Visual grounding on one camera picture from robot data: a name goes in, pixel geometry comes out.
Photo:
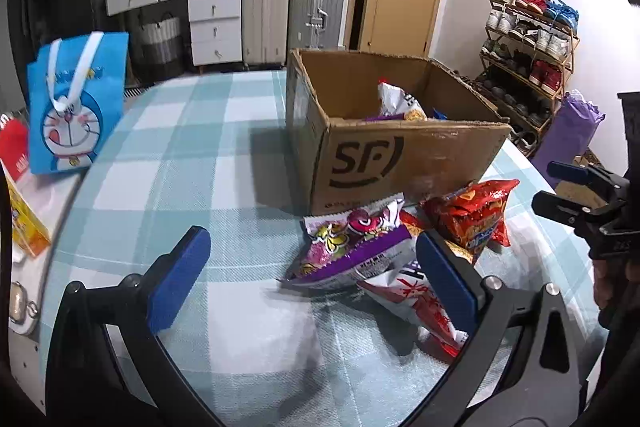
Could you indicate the teal checked tablecloth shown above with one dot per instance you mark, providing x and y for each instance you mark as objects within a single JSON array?
[{"x": 213, "y": 151}]

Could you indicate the woven laundry basket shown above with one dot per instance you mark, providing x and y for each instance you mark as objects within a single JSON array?
[{"x": 162, "y": 48}]

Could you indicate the beige suitcase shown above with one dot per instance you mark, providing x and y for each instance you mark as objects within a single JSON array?
[{"x": 264, "y": 32}]

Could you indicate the red pouch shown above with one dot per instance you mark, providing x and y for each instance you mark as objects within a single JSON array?
[{"x": 14, "y": 148}]

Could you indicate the silver suitcase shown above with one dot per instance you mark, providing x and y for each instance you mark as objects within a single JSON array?
[{"x": 314, "y": 24}]

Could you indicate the blue Doraemon gift bag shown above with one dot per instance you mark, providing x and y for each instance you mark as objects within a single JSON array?
[{"x": 76, "y": 98}]

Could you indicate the SF cardboard box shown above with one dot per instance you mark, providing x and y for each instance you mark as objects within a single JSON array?
[{"x": 344, "y": 161}]

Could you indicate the yellow drink carton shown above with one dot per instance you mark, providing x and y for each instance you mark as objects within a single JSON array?
[{"x": 29, "y": 234}]

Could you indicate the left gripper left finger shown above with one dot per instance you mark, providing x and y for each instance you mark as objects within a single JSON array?
[{"x": 106, "y": 364}]

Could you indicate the purple grape snack bag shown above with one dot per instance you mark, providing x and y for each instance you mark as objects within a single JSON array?
[{"x": 353, "y": 245}]

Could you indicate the person's right hand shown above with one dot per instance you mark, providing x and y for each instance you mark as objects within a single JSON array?
[{"x": 607, "y": 274}]

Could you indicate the red white snack bag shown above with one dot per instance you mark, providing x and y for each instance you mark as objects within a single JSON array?
[{"x": 408, "y": 294}]

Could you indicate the purple white snack bag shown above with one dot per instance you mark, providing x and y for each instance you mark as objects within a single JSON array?
[{"x": 397, "y": 104}]

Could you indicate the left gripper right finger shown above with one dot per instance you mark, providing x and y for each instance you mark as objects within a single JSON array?
[{"x": 539, "y": 386}]

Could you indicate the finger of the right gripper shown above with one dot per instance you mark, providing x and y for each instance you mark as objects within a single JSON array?
[
  {"x": 599, "y": 180},
  {"x": 564, "y": 211}
]

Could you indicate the blue snack packet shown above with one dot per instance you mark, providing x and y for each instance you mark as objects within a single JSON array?
[{"x": 439, "y": 115}]

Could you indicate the orange red chips bag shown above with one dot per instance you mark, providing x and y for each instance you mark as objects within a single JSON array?
[{"x": 472, "y": 217}]

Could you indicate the white drawer desk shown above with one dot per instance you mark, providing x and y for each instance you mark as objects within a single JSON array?
[{"x": 215, "y": 27}]

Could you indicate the wooden shoe rack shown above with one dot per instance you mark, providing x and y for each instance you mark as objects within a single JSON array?
[{"x": 527, "y": 57}]

